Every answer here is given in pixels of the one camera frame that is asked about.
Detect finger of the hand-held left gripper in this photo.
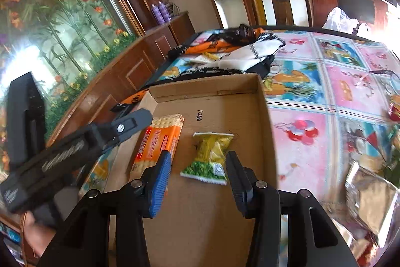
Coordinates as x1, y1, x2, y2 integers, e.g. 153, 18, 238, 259
99, 108, 154, 149

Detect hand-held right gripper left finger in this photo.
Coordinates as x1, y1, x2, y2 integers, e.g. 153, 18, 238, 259
37, 151, 173, 267

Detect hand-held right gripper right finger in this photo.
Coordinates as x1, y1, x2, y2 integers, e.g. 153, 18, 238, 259
225, 151, 360, 267

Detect orange cracker packet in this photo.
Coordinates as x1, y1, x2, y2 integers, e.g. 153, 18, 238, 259
129, 113, 185, 183

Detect green pea snack packet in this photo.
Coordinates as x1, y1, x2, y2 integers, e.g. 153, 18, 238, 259
180, 131, 235, 185

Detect shallow cardboard box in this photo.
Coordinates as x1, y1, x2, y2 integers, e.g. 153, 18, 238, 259
103, 73, 282, 267

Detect silver foil snack packet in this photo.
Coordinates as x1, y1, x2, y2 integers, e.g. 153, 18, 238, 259
345, 161, 399, 249

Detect person's left forearm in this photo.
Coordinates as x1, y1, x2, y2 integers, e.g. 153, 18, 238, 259
22, 211, 60, 256

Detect low wooden cabinet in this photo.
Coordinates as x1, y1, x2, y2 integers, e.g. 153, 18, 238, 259
47, 12, 196, 145

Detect flower glass panel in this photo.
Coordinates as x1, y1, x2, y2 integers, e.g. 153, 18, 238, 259
0, 0, 138, 167

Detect orange black white scarf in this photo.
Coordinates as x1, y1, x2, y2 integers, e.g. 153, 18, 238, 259
109, 24, 286, 113

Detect pile of mixed snack packets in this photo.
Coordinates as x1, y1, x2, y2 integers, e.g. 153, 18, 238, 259
342, 125, 400, 267

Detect red snack packet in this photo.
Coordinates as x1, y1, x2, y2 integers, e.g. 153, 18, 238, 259
387, 95, 400, 124

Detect black framed glasses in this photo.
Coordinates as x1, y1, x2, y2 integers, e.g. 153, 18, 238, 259
356, 68, 400, 99

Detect white plastic bag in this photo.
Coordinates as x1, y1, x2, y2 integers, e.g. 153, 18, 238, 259
356, 22, 372, 37
322, 7, 360, 33

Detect wooden television wall unit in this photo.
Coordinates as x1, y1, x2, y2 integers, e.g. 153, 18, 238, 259
304, 0, 400, 42

